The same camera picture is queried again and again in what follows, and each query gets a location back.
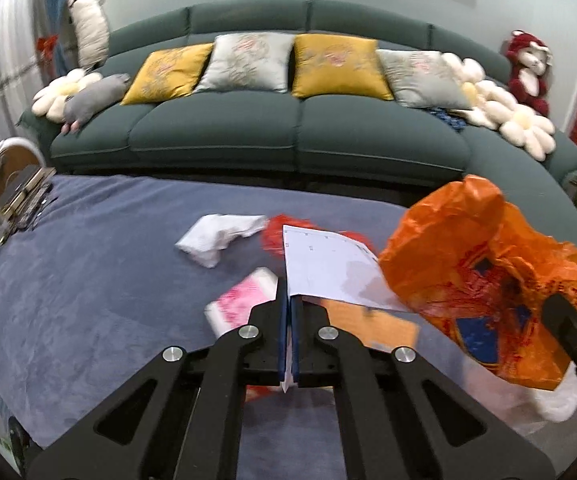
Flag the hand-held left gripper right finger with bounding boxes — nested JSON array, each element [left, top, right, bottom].
[[291, 296, 557, 480]]

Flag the dark green sofa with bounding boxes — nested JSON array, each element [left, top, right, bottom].
[[16, 0, 577, 241]]

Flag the grey embroidered pillow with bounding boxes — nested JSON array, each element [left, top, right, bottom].
[[376, 49, 474, 111], [194, 32, 295, 94]]

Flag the blue plush blanket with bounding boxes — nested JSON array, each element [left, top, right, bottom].
[[0, 175, 469, 448]]

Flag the red plastic bag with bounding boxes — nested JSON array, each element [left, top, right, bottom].
[[261, 214, 377, 263]]

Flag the red and white plush toy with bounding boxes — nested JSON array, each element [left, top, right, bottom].
[[506, 30, 553, 116]]

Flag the white paper sheet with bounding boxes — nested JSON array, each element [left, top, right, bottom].
[[281, 225, 414, 393]]

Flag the red curtain ornament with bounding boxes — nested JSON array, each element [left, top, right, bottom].
[[36, 35, 60, 62]]

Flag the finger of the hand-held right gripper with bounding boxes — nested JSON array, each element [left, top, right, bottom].
[[541, 292, 577, 406]]

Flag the pink and white packet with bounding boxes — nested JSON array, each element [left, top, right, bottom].
[[204, 267, 279, 339]]

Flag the white tissue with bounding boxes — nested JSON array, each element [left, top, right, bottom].
[[175, 213, 268, 268]]

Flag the orange plastic bag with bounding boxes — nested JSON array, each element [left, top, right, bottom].
[[377, 175, 577, 392]]

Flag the pile of metal hardware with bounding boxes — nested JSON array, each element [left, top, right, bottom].
[[0, 166, 60, 247]]

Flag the white trash bin with liner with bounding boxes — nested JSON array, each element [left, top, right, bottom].
[[463, 357, 577, 437]]

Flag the blue patterned cloth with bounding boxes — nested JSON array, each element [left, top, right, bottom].
[[426, 106, 468, 134]]

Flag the orange cloth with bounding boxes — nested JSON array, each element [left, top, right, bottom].
[[319, 297, 421, 352]]

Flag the grey plush toy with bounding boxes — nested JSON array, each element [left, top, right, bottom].
[[62, 74, 132, 135]]

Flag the yellow embroidered pillow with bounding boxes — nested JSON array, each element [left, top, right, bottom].
[[291, 34, 394, 102], [121, 42, 214, 107]]

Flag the white sheer curtain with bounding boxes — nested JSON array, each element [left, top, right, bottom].
[[0, 0, 49, 161]]

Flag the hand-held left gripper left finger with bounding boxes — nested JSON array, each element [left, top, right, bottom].
[[26, 277, 292, 480]]

